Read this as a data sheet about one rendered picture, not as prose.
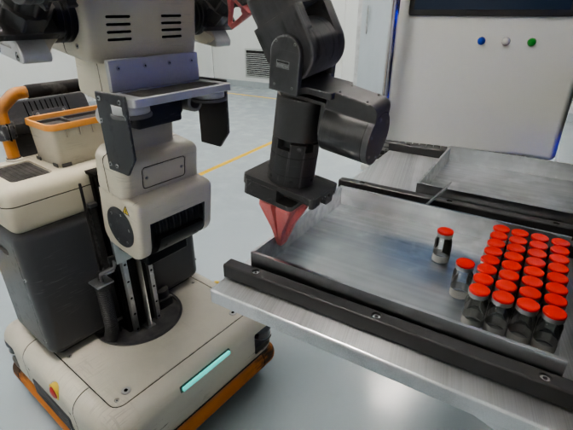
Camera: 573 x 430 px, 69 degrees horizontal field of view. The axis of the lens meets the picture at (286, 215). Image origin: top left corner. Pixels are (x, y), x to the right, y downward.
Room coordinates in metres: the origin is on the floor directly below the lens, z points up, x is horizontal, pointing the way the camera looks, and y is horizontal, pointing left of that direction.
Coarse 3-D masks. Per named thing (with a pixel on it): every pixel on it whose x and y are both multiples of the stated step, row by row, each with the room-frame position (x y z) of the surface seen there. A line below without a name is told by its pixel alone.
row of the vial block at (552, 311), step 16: (560, 240) 0.45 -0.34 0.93; (560, 256) 0.41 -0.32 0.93; (544, 272) 0.41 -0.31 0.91; (560, 272) 0.38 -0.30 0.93; (544, 288) 0.37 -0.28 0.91; (560, 288) 0.35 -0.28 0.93; (544, 304) 0.33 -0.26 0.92; (560, 304) 0.33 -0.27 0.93; (544, 320) 0.31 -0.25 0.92; (560, 320) 0.30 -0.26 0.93; (544, 336) 0.31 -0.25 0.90; (560, 336) 0.31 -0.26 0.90
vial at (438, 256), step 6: (438, 234) 0.47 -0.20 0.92; (438, 240) 0.47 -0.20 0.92; (444, 240) 0.47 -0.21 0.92; (450, 240) 0.47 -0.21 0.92; (438, 246) 0.47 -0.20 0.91; (444, 246) 0.47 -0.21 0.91; (450, 246) 0.47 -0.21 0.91; (432, 252) 0.48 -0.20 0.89; (438, 252) 0.47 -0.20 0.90; (444, 252) 0.47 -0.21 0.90; (432, 258) 0.48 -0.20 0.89; (438, 258) 0.47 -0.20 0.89; (444, 258) 0.47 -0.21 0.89
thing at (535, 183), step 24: (432, 168) 0.75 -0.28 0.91; (456, 168) 0.84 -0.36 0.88; (480, 168) 0.84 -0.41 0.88; (504, 168) 0.83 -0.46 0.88; (528, 168) 0.81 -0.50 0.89; (552, 168) 0.79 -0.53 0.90; (432, 192) 0.66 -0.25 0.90; (456, 192) 0.64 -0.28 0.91; (480, 192) 0.71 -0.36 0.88; (504, 192) 0.71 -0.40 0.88; (528, 192) 0.71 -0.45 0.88; (552, 192) 0.71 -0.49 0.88; (552, 216) 0.57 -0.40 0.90
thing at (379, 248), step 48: (336, 192) 0.64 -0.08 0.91; (288, 240) 0.51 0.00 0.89; (336, 240) 0.53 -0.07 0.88; (384, 240) 0.53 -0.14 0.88; (432, 240) 0.53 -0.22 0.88; (480, 240) 0.53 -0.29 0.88; (528, 240) 0.51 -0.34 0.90; (336, 288) 0.38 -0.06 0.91; (384, 288) 0.41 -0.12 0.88; (432, 288) 0.41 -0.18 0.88; (480, 336) 0.30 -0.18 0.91
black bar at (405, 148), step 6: (390, 144) 0.97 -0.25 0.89; (396, 144) 0.96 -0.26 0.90; (402, 144) 0.96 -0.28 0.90; (408, 144) 0.96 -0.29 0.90; (414, 144) 0.95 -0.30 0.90; (396, 150) 0.96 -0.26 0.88; (402, 150) 0.95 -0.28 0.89; (408, 150) 0.95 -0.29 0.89; (414, 150) 0.94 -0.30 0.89; (420, 150) 0.93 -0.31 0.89; (426, 150) 0.92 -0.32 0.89; (432, 150) 0.92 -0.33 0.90; (438, 150) 0.91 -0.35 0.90; (444, 150) 0.91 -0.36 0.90; (432, 156) 0.92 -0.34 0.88; (438, 156) 0.91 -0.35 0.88
